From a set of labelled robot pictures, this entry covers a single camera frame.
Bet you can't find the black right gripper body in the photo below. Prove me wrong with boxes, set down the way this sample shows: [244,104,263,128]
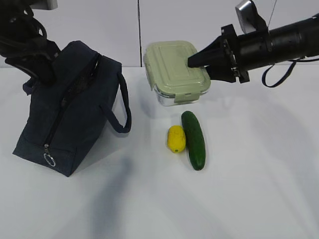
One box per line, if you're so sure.
[221,24,250,84]

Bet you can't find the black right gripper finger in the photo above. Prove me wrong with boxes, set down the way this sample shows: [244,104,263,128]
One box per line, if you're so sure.
[187,36,227,67]
[205,65,236,82]

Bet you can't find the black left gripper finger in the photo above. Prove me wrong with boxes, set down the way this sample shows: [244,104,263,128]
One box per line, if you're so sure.
[32,55,56,85]

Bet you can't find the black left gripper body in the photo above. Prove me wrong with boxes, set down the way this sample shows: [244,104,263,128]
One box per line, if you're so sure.
[0,35,61,75]

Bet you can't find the green lid glass container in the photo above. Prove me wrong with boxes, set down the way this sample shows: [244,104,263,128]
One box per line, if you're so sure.
[143,40,211,107]

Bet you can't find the navy blue lunch bag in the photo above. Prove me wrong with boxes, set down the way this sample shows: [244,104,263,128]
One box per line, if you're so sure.
[13,41,132,177]

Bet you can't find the green cucumber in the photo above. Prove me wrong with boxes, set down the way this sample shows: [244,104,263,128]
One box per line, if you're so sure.
[181,111,206,171]

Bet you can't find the yellow lemon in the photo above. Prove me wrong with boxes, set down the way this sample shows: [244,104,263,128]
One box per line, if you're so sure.
[167,125,186,153]

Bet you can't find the metal zipper pull ring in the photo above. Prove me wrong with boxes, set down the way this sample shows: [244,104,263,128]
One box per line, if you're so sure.
[43,143,57,167]

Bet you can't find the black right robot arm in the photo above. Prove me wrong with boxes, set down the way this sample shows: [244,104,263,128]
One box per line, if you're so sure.
[187,15,319,87]

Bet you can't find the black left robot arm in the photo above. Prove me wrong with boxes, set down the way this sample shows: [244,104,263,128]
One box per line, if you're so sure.
[0,0,60,86]

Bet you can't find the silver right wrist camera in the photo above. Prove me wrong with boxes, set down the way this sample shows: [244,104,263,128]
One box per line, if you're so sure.
[235,0,268,34]

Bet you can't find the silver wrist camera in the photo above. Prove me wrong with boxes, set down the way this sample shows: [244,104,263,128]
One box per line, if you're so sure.
[27,0,58,10]
[235,0,268,34]

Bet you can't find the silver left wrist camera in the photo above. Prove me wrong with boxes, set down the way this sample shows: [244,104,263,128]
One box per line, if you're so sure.
[27,0,58,10]

